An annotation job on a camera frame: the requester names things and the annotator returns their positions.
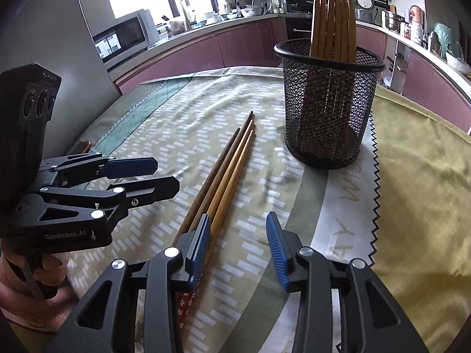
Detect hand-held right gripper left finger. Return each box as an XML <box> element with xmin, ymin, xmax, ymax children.
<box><xmin>44</xmin><ymin>213</ymin><xmax>212</xmax><ymax>353</ymax></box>

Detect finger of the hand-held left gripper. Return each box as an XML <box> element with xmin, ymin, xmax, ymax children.
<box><xmin>14</xmin><ymin>175</ymin><xmax>181</xmax><ymax>226</ymax></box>
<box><xmin>39</xmin><ymin>154</ymin><xmax>160</xmax><ymax>185</ymax></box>

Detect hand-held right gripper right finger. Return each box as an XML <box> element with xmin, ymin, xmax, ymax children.
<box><xmin>266</xmin><ymin>211</ymin><xmax>429</xmax><ymax>353</ymax></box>

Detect dark brown wooden chopstick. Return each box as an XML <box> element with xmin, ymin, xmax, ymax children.
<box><xmin>186</xmin><ymin>110</ymin><xmax>255</xmax><ymax>234</ymax></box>
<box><xmin>172</xmin><ymin>127</ymin><xmax>241</xmax><ymax>247</ymax></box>

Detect black mesh utensil holder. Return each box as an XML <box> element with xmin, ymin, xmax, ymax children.
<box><xmin>274</xmin><ymin>39</ymin><xmax>386</xmax><ymax>170</ymax></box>

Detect person's left hand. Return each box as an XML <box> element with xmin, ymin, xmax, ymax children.
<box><xmin>32</xmin><ymin>253</ymin><xmax>69</xmax><ymax>299</ymax></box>

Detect grey refrigerator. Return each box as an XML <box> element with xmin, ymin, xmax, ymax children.
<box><xmin>0</xmin><ymin>0</ymin><xmax>122</xmax><ymax>162</ymax></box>

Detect white kitchen countertop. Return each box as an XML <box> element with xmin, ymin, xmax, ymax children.
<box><xmin>107</xmin><ymin>13</ymin><xmax>471</xmax><ymax>100</ymax></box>

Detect white microwave oven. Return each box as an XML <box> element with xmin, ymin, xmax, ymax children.
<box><xmin>92</xmin><ymin>9</ymin><xmax>157</xmax><ymax>72</ymax></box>

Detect pink base cabinets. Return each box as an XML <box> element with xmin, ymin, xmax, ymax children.
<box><xmin>114</xmin><ymin>18</ymin><xmax>471</xmax><ymax>126</ymax></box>

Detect chrome kitchen faucet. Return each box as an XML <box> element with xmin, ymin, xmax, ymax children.
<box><xmin>179</xmin><ymin>0</ymin><xmax>192</xmax><ymax>30</ymax></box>

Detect stainless steel pot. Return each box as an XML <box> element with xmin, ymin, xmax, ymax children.
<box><xmin>383</xmin><ymin>10</ymin><xmax>403</xmax><ymax>32</ymax></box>

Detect white rice cooker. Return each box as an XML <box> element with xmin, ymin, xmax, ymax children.
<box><xmin>355</xmin><ymin>0</ymin><xmax>376</xmax><ymax>23</ymax></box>

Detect white bowl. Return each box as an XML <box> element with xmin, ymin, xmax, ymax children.
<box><xmin>445</xmin><ymin>51</ymin><xmax>471</xmax><ymax>74</ymax></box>

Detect green plastic bag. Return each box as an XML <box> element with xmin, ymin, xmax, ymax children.
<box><xmin>432</xmin><ymin>23</ymin><xmax>460</xmax><ymax>57</ymax></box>

